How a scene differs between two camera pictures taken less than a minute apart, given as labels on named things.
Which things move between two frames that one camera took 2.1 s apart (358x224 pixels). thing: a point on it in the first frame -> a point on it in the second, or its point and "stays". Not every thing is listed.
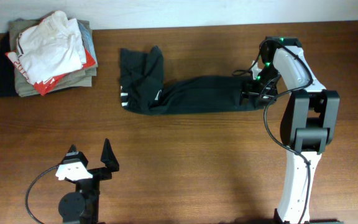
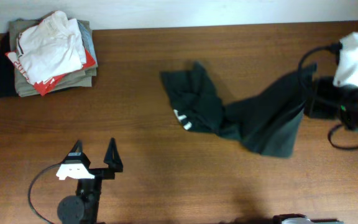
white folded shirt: [52, 48] stays
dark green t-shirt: [143, 91] -> [268, 121]
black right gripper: [247, 87] -> [316, 99]
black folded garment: [3, 70] stays
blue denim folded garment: [88, 40] stays
